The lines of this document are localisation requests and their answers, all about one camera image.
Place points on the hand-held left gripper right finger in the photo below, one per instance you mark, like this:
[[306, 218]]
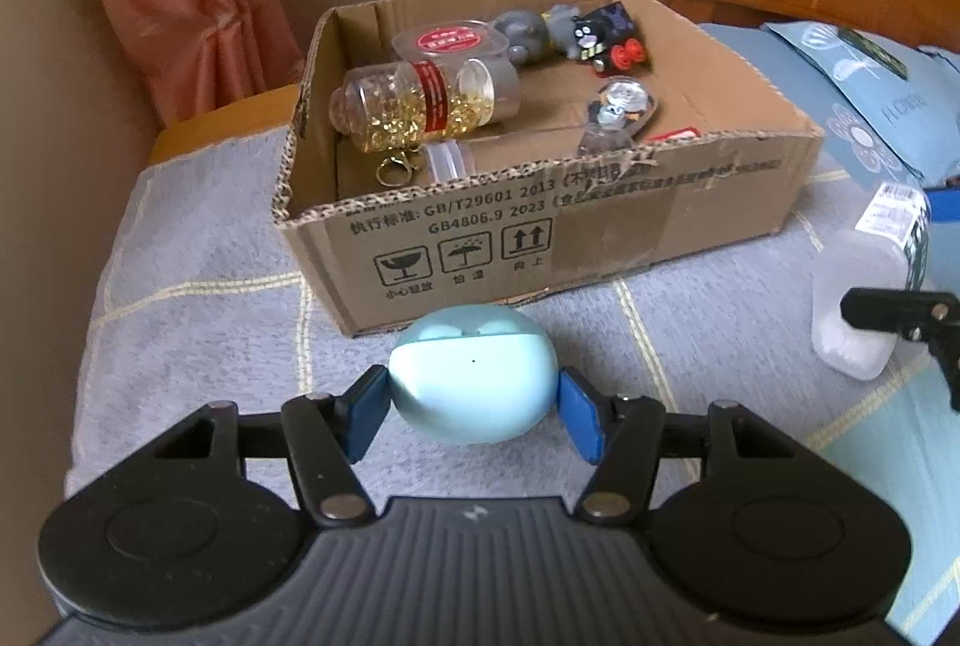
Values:
[[581, 417]]

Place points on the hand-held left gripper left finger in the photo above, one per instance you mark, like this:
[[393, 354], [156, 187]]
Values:
[[367, 413]]

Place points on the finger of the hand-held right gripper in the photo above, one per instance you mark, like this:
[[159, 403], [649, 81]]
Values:
[[892, 310]]

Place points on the white plastic bottle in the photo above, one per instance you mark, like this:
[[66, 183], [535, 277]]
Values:
[[862, 271]]

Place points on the light blue earbuds case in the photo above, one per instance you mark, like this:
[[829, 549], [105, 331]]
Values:
[[472, 383]]

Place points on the cardboard box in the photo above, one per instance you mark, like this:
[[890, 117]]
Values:
[[600, 218]]

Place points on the small clear plastic box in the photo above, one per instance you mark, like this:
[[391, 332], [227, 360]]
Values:
[[450, 160]]

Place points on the small red label item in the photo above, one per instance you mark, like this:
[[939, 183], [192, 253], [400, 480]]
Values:
[[675, 135]]

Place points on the gold capsule bottle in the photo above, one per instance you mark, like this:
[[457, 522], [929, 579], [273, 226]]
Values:
[[427, 102]]

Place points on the clear round container red label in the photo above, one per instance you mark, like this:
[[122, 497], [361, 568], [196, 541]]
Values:
[[450, 40]]

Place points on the black toy with red wheels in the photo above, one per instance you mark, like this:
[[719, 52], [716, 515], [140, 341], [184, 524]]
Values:
[[600, 35]]

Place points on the grey cat toy figure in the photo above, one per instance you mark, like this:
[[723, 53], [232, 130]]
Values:
[[525, 31]]

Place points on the grey blue checked blanket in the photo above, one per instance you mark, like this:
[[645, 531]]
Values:
[[210, 286]]

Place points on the light blue printed bag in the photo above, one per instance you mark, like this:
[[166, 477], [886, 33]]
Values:
[[847, 91]]

